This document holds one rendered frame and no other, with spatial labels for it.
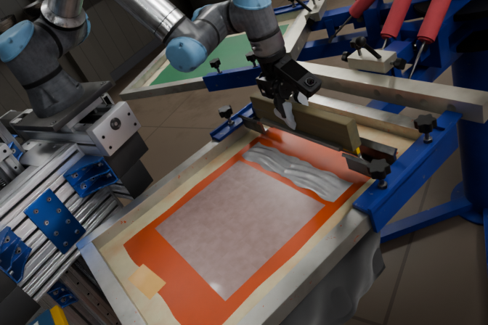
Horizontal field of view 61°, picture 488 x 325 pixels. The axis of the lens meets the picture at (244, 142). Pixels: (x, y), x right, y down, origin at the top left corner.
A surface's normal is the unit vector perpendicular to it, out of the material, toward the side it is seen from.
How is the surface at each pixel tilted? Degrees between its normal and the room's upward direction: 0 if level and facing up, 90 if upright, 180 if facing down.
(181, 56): 90
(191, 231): 0
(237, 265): 0
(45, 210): 90
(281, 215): 0
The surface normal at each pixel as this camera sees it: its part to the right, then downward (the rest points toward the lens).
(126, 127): 0.80, 0.04
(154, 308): -0.36, -0.77
